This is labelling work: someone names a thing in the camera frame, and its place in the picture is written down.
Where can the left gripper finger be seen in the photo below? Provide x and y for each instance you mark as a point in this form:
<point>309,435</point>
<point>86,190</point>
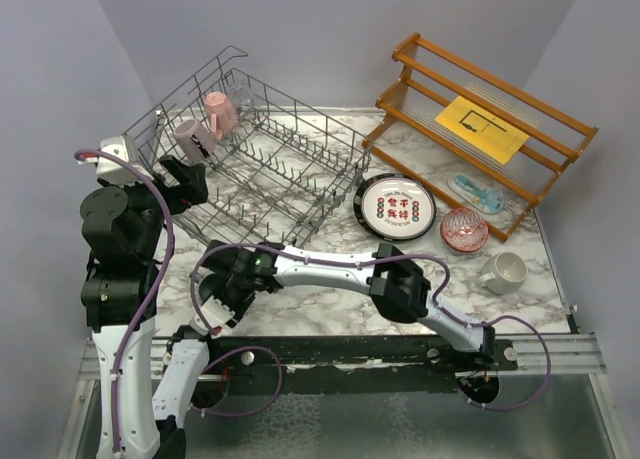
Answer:
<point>194,189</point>
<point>176,169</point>

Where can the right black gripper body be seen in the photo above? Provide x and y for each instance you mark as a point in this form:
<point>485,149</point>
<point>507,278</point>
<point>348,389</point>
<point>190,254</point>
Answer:
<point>234,295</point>

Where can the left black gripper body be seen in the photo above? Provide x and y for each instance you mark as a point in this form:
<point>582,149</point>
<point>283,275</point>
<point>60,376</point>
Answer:
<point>173,195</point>

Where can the purple mug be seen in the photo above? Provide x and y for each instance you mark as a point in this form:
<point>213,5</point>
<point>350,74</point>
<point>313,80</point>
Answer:
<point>195,140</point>

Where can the pink cream mug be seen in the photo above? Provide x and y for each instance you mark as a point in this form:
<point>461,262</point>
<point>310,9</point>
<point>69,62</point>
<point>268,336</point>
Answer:
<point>222,114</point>

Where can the clear drinking glass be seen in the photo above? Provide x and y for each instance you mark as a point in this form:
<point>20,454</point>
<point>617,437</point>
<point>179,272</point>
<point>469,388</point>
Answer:
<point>240,95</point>

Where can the white grey mug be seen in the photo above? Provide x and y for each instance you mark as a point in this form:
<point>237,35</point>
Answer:
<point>504,273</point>

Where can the dark grey mug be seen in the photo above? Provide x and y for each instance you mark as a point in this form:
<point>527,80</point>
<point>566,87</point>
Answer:
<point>209,287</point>

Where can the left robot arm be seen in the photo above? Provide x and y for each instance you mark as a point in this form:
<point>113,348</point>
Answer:
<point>122,226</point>

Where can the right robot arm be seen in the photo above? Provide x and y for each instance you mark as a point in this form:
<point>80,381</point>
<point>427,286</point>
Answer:
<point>393,280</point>

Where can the orange wooden shelf rack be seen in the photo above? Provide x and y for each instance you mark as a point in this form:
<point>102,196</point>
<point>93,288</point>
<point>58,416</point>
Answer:
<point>410,141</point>

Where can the black mounting base bar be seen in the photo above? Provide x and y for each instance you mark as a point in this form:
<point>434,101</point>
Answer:
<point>347,364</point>

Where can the black rimmed printed plate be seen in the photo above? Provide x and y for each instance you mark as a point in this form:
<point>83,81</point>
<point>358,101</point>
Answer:
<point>394,207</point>

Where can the red patterned glass bowl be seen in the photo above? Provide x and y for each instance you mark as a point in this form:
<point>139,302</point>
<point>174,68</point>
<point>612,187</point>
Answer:
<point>464,230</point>

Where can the yellow paper card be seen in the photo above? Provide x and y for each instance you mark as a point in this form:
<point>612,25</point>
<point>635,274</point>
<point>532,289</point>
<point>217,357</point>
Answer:
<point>482,129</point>

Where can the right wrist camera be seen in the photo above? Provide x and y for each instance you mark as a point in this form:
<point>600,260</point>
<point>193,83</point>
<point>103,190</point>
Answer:
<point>214,319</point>

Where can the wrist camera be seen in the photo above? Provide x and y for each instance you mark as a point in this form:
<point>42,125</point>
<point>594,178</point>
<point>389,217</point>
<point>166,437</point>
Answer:
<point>214,319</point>
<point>116,168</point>

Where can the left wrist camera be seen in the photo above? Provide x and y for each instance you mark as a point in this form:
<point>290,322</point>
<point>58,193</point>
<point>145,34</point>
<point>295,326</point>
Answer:
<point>116,168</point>

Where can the grey wire dish rack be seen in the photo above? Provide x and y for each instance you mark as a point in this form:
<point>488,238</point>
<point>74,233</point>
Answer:
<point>282,171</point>

